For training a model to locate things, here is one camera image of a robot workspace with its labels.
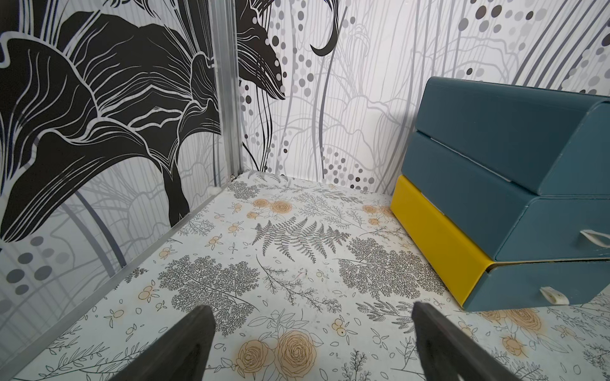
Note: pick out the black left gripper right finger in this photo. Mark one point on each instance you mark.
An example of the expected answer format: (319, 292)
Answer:
(446, 353)

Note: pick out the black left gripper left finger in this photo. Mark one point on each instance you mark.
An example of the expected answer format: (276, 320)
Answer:
(179, 354)

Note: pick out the teal yellow drawer cabinet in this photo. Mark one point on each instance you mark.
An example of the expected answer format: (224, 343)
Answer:
(505, 190)

